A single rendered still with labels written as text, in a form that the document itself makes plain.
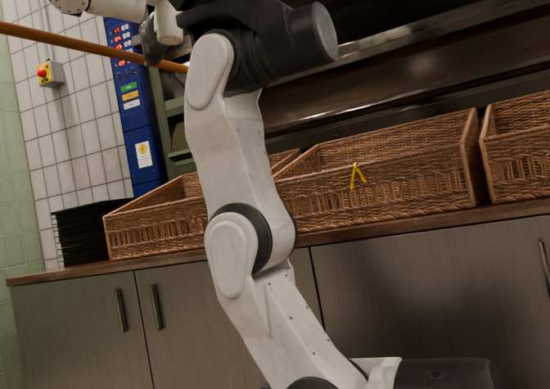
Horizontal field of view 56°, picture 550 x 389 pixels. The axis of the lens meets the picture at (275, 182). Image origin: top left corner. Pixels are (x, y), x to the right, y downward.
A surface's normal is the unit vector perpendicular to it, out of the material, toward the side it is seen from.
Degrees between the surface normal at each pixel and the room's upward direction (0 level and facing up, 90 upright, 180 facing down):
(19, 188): 90
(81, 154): 90
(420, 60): 70
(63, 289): 90
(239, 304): 115
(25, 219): 90
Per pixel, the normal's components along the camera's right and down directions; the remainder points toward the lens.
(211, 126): -0.26, 0.44
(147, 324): -0.45, 0.05
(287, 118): -0.49, -0.29
